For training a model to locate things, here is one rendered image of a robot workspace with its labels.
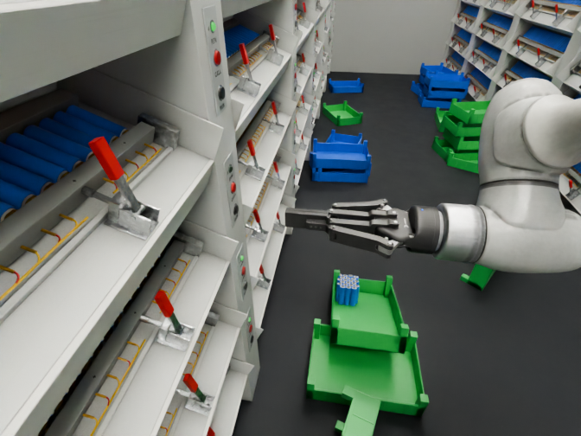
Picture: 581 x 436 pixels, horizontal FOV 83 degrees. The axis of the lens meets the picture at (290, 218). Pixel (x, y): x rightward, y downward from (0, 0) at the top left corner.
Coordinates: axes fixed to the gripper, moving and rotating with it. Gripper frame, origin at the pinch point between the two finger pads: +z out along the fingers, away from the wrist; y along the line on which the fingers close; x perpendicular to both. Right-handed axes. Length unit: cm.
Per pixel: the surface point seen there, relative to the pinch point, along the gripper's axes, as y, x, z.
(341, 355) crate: 12, -59, -11
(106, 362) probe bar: -27.3, -1.6, 18.8
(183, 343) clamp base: -21.8, -5.1, 13.0
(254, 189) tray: 17.3, -6.0, 13.6
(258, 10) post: 65, 24, 22
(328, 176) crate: 113, -54, 0
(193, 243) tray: -7.0, -1.7, 17.2
